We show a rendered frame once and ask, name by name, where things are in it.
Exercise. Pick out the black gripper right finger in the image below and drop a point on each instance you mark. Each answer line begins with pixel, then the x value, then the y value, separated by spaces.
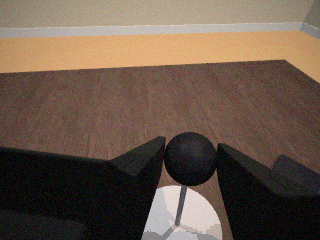
pixel 262 204

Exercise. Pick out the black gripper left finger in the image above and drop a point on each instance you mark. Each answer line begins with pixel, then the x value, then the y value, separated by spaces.
pixel 113 197

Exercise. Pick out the glass french press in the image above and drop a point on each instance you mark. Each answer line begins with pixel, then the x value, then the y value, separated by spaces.
pixel 177 212

